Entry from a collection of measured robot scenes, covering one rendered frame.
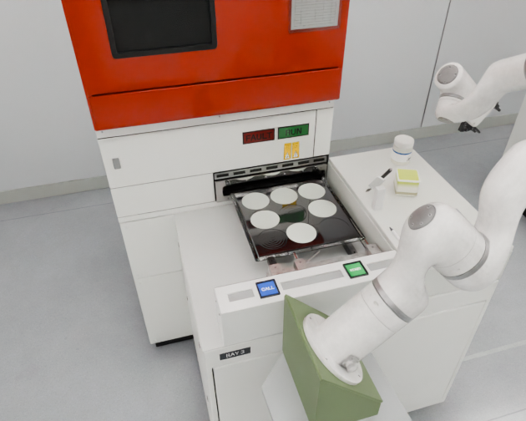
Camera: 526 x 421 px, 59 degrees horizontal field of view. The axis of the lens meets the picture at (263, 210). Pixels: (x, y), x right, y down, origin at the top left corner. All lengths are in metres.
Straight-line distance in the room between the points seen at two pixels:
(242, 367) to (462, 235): 0.77
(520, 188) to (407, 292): 0.31
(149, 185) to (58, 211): 1.72
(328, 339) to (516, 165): 0.54
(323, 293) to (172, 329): 1.10
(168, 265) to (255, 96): 0.80
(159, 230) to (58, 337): 0.97
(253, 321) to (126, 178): 0.70
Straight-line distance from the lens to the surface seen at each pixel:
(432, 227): 0.97
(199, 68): 1.46
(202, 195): 1.74
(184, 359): 2.33
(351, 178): 1.70
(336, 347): 1.08
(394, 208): 1.59
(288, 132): 1.69
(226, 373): 1.45
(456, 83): 1.47
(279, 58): 1.51
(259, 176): 1.74
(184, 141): 1.61
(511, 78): 1.37
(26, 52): 3.08
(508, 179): 1.07
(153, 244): 1.86
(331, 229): 1.57
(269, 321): 1.31
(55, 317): 2.67
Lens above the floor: 1.92
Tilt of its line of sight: 39 degrees down
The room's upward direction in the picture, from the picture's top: straight up
